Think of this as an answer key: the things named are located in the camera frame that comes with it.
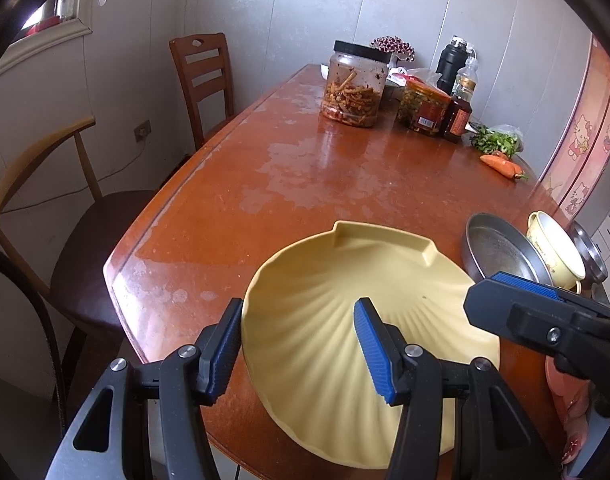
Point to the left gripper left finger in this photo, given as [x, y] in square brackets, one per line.
[219, 346]

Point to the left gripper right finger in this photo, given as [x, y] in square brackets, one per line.
[385, 362]

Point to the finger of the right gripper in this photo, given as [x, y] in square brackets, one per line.
[531, 321]
[529, 286]

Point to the yellow bowl with handle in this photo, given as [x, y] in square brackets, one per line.
[558, 251]

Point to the orange pig-shaped plate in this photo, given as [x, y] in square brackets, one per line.
[562, 379]

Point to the deep steel bowl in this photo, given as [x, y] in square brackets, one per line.
[596, 270]

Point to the steel round pan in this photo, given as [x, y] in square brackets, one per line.
[490, 245]

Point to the person right hand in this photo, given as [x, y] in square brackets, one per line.
[575, 423]

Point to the carrot front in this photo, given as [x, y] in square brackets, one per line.
[503, 166]

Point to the pink hello kitty door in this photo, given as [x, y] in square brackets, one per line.
[584, 150]

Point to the curved light wood chair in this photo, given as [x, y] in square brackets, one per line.
[86, 232]

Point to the bag of green vegetables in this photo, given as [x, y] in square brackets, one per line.
[506, 139]

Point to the dark sauce bottle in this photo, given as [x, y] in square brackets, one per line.
[459, 110]

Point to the clear plastic water bottle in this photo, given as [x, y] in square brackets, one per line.
[469, 72]

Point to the red chili sauce jar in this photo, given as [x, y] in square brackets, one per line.
[422, 109]

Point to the black thermos flask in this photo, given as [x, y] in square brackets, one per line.
[452, 58]

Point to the red tissue pack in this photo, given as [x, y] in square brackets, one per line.
[420, 77]

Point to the clear jar black lid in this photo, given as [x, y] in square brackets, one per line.
[354, 84]

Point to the dried flower bouquet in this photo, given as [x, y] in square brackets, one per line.
[394, 45]

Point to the brown wooden slat chair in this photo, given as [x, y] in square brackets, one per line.
[203, 68]

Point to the window with sill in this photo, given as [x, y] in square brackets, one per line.
[54, 22]

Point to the low wall outlet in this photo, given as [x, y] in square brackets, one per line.
[142, 131]

